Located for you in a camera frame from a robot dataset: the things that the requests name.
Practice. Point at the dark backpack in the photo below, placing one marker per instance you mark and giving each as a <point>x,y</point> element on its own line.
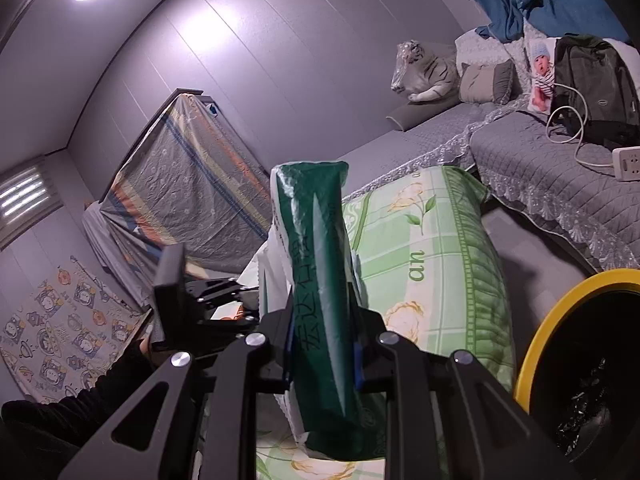
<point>595,90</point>

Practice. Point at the grey quilted bed cover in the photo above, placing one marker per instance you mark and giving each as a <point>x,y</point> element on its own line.
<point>540,160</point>

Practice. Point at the grey pillow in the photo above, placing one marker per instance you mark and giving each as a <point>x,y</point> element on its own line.
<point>487,82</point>

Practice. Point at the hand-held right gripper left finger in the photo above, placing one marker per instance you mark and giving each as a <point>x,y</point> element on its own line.
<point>277,360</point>

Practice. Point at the black bin liner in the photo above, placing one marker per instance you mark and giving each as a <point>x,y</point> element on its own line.
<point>600,385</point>

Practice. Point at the baby photo pillow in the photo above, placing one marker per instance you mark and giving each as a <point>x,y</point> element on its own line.
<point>542,77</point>

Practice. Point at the white quilted pillow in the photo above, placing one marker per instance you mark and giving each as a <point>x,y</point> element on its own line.
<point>487,47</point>

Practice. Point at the dark grey cushion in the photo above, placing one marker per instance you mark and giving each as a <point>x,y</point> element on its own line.
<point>415,112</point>

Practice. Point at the white power strip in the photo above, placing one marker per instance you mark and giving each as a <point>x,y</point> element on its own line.
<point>629,162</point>

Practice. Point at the green and white plastic packet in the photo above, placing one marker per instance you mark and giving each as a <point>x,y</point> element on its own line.
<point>320,260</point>

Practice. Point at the person's left forearm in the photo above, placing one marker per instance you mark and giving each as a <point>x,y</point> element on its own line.
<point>75,410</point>

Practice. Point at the window blind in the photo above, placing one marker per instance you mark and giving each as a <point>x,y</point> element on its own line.
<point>25,200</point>

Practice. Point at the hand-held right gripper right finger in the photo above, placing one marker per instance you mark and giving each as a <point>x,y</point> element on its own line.
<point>370,360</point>

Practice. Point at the cartoon printed wall cloth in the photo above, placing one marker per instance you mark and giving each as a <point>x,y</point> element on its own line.
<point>65,320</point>

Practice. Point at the small white orange wrapper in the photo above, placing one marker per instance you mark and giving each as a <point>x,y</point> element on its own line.
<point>227,313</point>

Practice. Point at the striped grey bed sheet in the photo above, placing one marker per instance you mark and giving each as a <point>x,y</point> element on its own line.
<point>195,185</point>

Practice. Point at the plain grey cloth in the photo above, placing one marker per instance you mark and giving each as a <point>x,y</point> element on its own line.
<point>107,240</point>

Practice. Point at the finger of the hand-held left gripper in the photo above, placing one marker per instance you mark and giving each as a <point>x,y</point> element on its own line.
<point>225,331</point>
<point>215,291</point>

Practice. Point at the yellow trash bin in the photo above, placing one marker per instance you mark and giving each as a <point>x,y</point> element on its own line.
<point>535,350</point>

